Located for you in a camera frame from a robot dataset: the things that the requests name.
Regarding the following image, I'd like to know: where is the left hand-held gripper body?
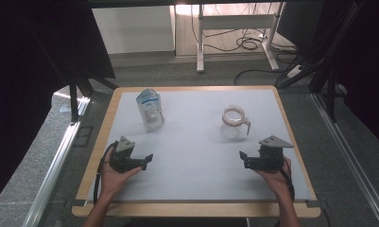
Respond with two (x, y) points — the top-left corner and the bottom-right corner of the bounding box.
(109, 135), (147, 174)

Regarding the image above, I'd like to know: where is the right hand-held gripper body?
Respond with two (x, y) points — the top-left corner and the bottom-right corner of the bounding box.
(250, 134), (295, 173)

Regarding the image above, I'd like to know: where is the clear glass cup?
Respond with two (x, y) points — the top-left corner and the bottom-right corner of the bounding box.
(220, 104), (252, 141)

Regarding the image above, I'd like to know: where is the clear plastic water bottle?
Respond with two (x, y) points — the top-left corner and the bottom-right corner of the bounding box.
(135, 87), (165, 133)

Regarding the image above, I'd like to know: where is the person's right hand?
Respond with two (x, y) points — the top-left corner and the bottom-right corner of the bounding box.
(255, 156), (293, 194)

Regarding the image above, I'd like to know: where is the person's left hand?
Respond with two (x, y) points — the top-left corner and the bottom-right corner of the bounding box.
(99, 155), (144, 199)

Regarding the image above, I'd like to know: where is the wooden table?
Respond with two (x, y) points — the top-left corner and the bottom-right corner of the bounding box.
(71, 84), (321, 219)

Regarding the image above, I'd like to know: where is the black metal stand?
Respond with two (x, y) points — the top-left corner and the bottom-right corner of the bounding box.
(274, 0), (366, 125)
(68, 75), (119, 123)

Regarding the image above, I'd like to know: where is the white power strip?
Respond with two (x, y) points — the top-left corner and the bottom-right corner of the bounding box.
(285, 63), (303, 79)

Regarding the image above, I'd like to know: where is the black curtain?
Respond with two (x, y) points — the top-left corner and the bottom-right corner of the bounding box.
(333, 0), (379, 154)
(0, 0), (116, 211)

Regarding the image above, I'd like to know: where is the white cabinet panel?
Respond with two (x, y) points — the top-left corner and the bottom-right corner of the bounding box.
(92, 5), (176, 55)

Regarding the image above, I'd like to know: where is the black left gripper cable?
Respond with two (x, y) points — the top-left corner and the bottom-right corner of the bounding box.
(93, 140), (119, 204)

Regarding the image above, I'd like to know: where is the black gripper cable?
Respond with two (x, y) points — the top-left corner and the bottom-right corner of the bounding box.
(93, 140), (119, 204)
(279, 157), (296, 202)

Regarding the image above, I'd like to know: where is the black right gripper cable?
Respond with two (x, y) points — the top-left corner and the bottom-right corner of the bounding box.
(279, 157), (296, 202)

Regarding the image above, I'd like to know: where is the aluminium floor rail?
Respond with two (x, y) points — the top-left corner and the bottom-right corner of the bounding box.
(311, 92), (379, 227)
(21, 95), (91, 227)

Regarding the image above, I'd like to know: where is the tangle of black floor cables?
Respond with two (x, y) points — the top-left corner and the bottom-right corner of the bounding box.
(190, 3), (300, 56)

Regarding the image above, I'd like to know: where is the white desk frame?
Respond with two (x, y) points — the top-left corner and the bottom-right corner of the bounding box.
(196, 2), (286, 74)

